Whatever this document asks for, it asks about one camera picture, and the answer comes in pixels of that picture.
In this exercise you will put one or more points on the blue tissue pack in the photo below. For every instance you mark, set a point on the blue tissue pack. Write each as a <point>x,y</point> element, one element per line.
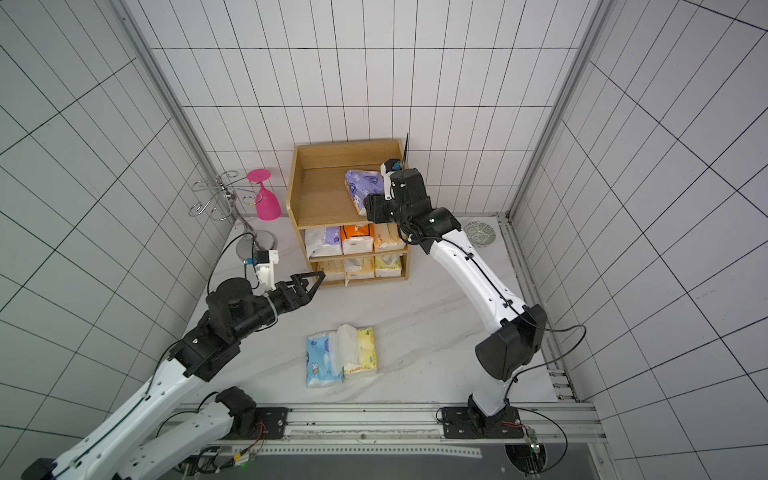
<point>320,369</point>

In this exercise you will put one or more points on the yellow floral tissue pack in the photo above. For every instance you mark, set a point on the yellow floral tissue pack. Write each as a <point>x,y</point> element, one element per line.
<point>353,352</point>

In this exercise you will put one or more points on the pink wine glass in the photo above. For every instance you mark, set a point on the pink wine glass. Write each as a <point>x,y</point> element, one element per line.
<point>266,202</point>

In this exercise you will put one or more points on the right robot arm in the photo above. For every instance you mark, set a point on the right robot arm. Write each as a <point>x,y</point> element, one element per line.
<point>515,329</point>

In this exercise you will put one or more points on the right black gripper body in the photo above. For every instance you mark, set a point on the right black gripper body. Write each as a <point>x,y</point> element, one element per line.
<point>378,209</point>

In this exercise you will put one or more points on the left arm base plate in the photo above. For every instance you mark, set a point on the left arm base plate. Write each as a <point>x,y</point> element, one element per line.
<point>264,423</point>

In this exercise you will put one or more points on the white purple tissue pack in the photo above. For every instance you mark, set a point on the white purple tissue pack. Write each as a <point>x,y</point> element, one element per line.
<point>323,242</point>

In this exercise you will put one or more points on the bottom left beige tissue pack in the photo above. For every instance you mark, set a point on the bottom left beige tissue pack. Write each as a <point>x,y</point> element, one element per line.
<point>333,270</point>

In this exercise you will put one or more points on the pale orange tissue pack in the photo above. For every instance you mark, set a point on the pale orange tissue pack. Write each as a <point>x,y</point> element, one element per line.
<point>386,238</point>

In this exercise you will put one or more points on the silver glass holder stand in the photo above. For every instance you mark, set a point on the silver glass holder stand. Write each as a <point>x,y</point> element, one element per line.
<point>253,247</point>

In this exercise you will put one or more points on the bottom right yellow tissue pack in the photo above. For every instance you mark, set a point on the bottom right yellow tissue pack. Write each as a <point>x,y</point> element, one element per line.
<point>388,266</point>

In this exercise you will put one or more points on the beige tissue pack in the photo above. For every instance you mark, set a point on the beige tissue pack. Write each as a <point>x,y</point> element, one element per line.
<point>333,270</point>
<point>359,268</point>

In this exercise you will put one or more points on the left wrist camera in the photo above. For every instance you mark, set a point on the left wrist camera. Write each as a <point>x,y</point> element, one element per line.
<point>264,267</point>

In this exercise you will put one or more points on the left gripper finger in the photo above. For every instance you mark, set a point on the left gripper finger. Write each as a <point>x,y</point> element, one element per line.
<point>306,288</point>
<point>308,279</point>

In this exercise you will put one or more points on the bottom middle beige tissue pack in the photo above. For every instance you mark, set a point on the bottom middle beige tissue pack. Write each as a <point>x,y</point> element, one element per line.
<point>359,268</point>

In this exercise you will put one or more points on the green patterned small dish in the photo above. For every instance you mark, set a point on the green patterned small dish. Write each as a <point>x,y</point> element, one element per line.
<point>480,234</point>

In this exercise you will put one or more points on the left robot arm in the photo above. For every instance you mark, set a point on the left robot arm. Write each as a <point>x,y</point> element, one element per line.
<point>132,443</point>

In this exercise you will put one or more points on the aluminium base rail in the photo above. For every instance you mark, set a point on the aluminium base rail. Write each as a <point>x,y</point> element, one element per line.
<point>402,428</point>

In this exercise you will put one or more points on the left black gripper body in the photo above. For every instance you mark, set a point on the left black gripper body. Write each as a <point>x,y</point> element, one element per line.
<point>281,298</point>

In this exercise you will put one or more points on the wooden three-tier shelf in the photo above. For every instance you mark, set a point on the wooden three-tier shelf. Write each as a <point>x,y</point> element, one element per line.
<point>317,196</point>

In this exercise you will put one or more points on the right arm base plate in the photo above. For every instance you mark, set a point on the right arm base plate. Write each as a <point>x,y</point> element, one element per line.
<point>469,423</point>

